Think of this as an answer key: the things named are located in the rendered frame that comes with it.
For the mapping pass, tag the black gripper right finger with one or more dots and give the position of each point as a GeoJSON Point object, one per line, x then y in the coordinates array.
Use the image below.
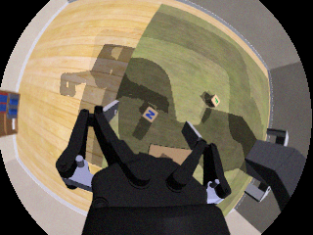
{"type": "Point", "coordinates": [214, 180]}

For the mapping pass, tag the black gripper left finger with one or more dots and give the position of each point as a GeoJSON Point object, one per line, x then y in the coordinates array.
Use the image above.
{"type": "Point", "coordinates": [71, 164]}

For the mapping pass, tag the tan square mat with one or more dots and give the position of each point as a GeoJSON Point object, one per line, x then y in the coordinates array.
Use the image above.
{"type": "Point", "coordinates": [178, 155]}

